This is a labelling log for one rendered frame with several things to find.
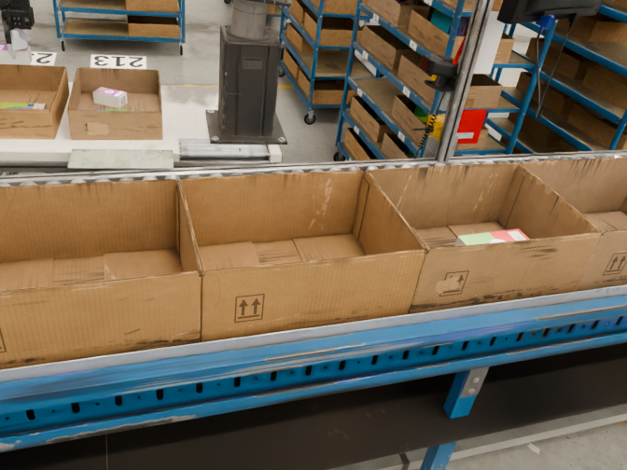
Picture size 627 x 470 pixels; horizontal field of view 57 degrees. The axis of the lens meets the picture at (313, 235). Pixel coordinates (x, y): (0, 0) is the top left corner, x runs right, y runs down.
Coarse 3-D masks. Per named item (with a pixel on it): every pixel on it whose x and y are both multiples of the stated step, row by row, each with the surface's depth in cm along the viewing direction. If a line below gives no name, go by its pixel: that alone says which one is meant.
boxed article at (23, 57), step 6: (0, 48) 184; (6, 48) 185; (24, 48) 187; (30, 48) 189; (0, 54) 184; (6, 54) 184; (18, 54) 185; (24, 54) 186; (30, 54) 189; (0, 60) 185; (6, 60) 185; (12, 60) 186; (18, 60) 186; (24, 60) 187; (30, 60) 189
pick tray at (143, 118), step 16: (80, 80) 207; (96, 80) 209; (112, 80) 210; (128, 80) 212; (144, 80) 213; (80, 96) 207; (128, 96) 211; (144, 96) 213; (160, 96) 192; (80, 112) 176; (96, 112) 178; (112, 112) 179; (128, 112) 180; (144, 112) 181; (160, 112) 184; (80, 128) 179; (96, 128) 180; (112, 128) 182; (128, 128) 183; (144, 128) 184; (160, 128) 186
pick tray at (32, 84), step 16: (0, 64) 199; (16, 64) 200; (0, 80) 202; (16, 80) 203; (32, 80) 204; (48, 80) 205; (64, 80) 199; (0, 96) 199; (16, 96) 200; (32, 96) 201; (48, 96) 203; (64, 96) 199; (0, 112) 171; (16, 112) 172; (32, 112) 173; (48, 112) 174; (0, 128) 174; (16, 128) 175; (32, 128) 176; (48, 128) 177
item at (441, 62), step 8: (424, 56) 184; (432, 56) 184; (440, 56) 185; (424, 64) 184; (432, 64) 182; (440, 64) 182; (448, 64) 183; (456, 64) 185; (432, 72) 183; (440, 72) 184; (448, 72) 185; (432, 80) 189; (440, 80) 187; (448, 80) 189
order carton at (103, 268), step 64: (0, 192) 101; (64, 192) 105; (128, 192) 109; (0, 256) 108; (64, 256) 112; (128, 256) 115; (192, 256) 96; (0, 320) 82; (64, 320) 86; (128, 320) 89; (192, 320) 93
